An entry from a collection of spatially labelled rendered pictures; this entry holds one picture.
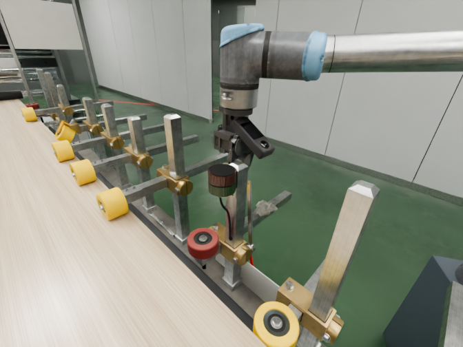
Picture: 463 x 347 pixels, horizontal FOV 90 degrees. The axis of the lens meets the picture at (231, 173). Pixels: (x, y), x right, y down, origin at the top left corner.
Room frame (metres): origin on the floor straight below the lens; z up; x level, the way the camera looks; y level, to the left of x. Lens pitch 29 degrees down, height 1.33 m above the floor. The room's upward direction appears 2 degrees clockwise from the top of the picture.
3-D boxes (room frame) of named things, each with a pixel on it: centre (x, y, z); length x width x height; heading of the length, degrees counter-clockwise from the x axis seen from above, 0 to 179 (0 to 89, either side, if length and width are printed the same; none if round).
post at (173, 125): (0.63, 0.17, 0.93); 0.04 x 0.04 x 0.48; 47
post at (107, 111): (0.97, 0.53, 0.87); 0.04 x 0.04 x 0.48; 47
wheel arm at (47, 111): (1.56, 1.07, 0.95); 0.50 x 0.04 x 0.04; 137
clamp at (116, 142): (0.99, 0.55, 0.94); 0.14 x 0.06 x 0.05; 47
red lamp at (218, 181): (0.42, 0.02, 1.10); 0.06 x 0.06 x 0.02
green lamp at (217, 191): (0.42, 0.02, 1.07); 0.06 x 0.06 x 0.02
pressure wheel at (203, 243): (0.43, 0.07, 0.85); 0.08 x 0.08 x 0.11
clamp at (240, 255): (0.47, 0.01, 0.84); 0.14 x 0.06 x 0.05; 47
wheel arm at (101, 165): (0.87, 0.34, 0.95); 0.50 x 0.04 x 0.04; 137
